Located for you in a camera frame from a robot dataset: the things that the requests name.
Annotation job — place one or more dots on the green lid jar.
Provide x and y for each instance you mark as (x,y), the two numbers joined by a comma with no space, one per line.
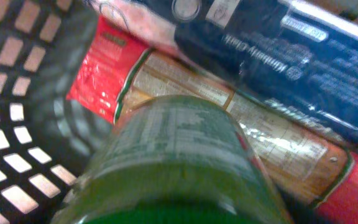
(175,159)

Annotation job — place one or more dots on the orange spaghetti packet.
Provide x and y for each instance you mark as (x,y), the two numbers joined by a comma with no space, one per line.
(316,179)

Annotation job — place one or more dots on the blue pasta box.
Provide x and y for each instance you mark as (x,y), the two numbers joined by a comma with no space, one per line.
(290,56)

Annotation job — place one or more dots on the grey plastic shopping basket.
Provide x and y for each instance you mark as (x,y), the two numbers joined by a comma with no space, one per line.
(45,139)

